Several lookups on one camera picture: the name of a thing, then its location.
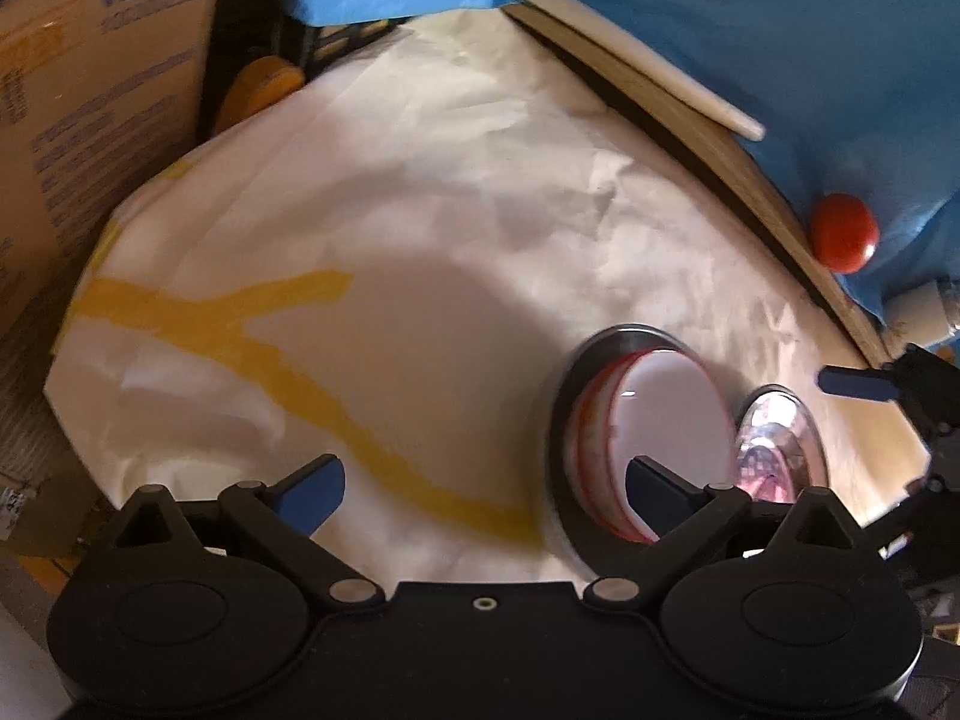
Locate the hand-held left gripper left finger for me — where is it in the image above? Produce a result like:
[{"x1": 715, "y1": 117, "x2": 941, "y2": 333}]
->
[{"x1": 111, "y1": 453, "x2": 387, "y2": 606}]

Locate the blue cloth garment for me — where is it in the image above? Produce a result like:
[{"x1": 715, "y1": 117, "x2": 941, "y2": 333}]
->
[{"x1": 281, "y1": 0, "x2": 960, "y2": 325}]

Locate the white rolling pin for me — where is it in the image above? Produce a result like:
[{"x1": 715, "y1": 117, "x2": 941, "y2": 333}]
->
[{"x1": 510, "y1": 0, "x2": 767, "y2": 142}]

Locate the large printed cardboard box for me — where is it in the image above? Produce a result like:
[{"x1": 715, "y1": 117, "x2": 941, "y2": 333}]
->
[{"x1": 0, "y1": 0, "x2": 235, "y2": 340}]

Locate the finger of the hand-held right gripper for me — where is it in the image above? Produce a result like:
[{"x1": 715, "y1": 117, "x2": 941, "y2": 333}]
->
[
  {"x1": 868, "y1": 457, "x2": 960, "y2": 565},
  {"x1": 819, "y1": 343, "x2": 960, "y2": 452}
]

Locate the wooden board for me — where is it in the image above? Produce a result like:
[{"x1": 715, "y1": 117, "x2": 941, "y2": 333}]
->
[{"x1": 501, "y1": 4, "x2": 902, "y2": 370}]

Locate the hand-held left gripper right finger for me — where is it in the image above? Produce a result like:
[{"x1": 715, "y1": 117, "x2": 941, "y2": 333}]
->
[{"x1": 584, "y1": 455, "x2": 860, "y2": 606}]

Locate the red round ball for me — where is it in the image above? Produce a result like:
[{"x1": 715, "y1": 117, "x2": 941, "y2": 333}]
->
[{"x1": 808, "y1": 193, "x2": 881, "y2": 275}]

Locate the small steel bowl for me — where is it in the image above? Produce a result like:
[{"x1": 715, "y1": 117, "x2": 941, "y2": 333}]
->
[{"x1": 737, "y1": 385, "x2": 829, "y2": 505}]

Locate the orange round object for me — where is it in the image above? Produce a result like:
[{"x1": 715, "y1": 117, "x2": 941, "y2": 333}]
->
[{"x1": 216, "y1": 55, "x2": 305, "y2": 130}]

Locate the large steel bowl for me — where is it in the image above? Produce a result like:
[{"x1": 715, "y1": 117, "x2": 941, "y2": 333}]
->
[{"x1": 545, "y1": 325, "x2": 740, "y2": 592}]

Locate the cream yellow-striped tablecloth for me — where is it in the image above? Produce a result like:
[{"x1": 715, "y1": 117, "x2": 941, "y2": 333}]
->
[{"x1": 43, "y1": 6, "x2": 932, "y2": 587}]

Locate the black plastic crate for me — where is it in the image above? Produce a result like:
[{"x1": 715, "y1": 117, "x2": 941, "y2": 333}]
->
[{"x1": 268, "y1": 13, "x2": 400, "y2": 85}]

